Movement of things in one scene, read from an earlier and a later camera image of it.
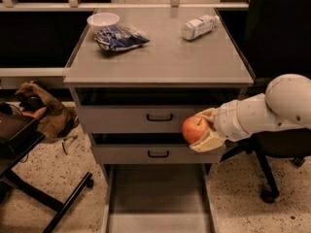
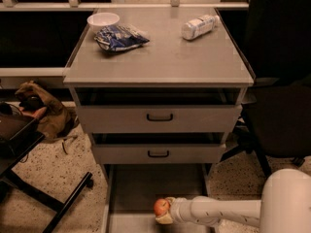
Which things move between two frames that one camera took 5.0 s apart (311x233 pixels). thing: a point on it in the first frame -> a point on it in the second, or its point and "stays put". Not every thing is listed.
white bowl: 99,20 stays put
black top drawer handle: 159,119 stays put
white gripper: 227,120 -> 179,210
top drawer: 131,110 stays put
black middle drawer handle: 159,155 stays put
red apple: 193,128 -> 160,206
